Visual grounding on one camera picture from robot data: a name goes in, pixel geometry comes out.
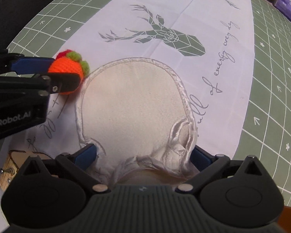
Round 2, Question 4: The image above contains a cream cloth oven mitt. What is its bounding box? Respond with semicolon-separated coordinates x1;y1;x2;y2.
75;57;197;186

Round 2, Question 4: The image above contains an orange storage box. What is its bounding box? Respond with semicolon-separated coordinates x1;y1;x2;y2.
277;206;291;233

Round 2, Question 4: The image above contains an orange knitted fruit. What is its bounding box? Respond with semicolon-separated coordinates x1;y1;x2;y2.
48;50;90;95

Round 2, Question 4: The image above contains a wooden laser-cut box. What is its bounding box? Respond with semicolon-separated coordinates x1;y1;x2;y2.
0;150;51;191

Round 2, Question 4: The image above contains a white deer table runner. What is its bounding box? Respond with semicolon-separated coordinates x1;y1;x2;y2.
8;0;258;159

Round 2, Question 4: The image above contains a green grid tablecloth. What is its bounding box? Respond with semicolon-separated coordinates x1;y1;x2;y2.
0;0;291;224

